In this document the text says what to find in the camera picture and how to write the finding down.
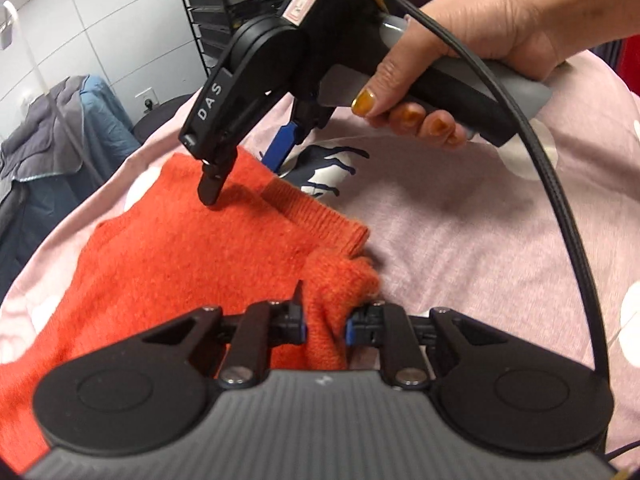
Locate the red knit sweater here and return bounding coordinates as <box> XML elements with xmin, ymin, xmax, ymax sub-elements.
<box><xmin>1</xmin><ymin>153</ymin><xmax>380</xmax><ymax>471</ymax></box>

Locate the person's right forearm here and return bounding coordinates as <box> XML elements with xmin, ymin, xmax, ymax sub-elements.
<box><xmin>518</xmin><ymin>0</ymin><xmax>639</xmax><ymax>65</ymax></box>

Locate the person's right hand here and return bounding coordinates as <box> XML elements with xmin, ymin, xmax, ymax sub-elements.
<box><xmin>350</xmin><ymin>0</ymin><xmax>576</xmax><ymax>149</ymax></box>

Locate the black round stool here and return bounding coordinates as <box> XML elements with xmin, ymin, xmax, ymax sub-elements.
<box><xmin>132</xmin><ymin>94</ymin><xmax>191</xmax><ymax>144</ymax></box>

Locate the pink polka dot bedsheet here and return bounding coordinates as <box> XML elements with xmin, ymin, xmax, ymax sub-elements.
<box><xmin>0</xmin><ymin>49</ymin><xmax>640</xmax><ymax>461</ymax></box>

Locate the grey towel on bed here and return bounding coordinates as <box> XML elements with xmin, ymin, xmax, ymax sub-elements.
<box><xmin>1</xmin><ymin>76</ymin><xmax>89</xmax><ymax>182</ymax></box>

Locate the dark treatment bed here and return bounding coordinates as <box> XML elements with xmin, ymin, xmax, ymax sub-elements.
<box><xmin>1</xmin><ymin>76</ymin><xmax>140</xmax><ymax>295</ymax></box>

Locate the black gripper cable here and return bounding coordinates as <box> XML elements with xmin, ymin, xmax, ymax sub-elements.
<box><xmin>328</xmin><ymin>0</ymin><xmax>640</xmax><ymax>466</ymax></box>

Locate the black wire shelf rack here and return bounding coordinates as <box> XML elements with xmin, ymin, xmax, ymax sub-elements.
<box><xmin>182</xmin><ymin>0</ymin><xmax>283</xmax><ymax>76</ymax></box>

